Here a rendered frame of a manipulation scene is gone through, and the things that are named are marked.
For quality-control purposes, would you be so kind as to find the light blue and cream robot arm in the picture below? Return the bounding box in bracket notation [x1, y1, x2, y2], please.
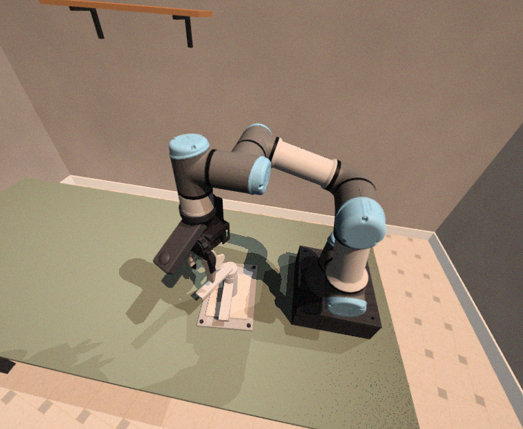
[153, 124, 386, 317]

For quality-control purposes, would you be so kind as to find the beige faucet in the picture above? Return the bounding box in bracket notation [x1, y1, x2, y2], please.
[196, 262, 251, 322]

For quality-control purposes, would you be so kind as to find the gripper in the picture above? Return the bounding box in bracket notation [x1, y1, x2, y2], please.
[179, 194, 230, 283]

